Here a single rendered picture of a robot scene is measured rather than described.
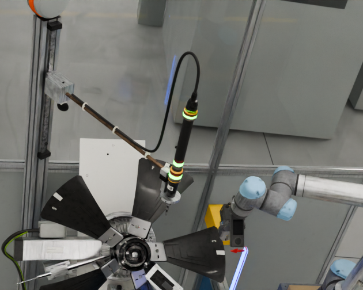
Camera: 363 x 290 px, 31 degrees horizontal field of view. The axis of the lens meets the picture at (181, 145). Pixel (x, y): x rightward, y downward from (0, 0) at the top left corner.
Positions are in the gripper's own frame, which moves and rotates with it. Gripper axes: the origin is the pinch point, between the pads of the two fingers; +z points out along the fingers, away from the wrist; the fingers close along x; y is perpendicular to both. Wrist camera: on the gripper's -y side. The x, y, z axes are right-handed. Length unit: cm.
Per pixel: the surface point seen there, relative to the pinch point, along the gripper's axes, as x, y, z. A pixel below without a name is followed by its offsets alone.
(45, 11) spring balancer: 67, 70, -37
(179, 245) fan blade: 14.3, 2.6, 10.0
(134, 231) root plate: 31.6, 6.8, 6.6
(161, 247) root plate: 21.2, 2.5, 10.9
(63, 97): 59, 54, -10
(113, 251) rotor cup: 38.4, 2.2, 13.9
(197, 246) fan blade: 7.3, 2.2, 9.5
